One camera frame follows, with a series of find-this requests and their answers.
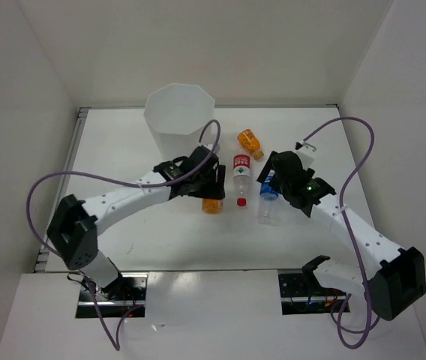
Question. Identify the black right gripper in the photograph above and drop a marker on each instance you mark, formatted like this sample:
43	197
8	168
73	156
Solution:
268	166

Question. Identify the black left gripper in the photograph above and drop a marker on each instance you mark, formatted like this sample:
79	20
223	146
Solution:
215	190

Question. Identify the orange juice bottle plain label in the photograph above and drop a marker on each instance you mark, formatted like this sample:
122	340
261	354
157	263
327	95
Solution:
212	206

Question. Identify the blue label Pocari Sweat bottle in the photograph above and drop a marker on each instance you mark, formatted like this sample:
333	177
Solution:
268	201

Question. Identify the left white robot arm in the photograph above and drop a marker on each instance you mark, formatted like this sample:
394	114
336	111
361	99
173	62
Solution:
77	223

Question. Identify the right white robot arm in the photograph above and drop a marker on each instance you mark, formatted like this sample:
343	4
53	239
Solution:
393	278

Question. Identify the white octagonal bin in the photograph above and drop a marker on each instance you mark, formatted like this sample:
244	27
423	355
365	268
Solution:
176	115

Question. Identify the red label clear water bottle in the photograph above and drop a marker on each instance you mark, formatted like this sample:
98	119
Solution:
241	176

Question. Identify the orange juice bottle patterned label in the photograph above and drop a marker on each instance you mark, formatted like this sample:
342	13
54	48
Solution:
249	141

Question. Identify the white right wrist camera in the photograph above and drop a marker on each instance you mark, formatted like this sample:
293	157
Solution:
306	153

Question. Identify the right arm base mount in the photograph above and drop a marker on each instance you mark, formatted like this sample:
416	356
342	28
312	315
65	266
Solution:
298	296

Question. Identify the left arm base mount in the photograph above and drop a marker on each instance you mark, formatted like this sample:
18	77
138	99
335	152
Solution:
129	299

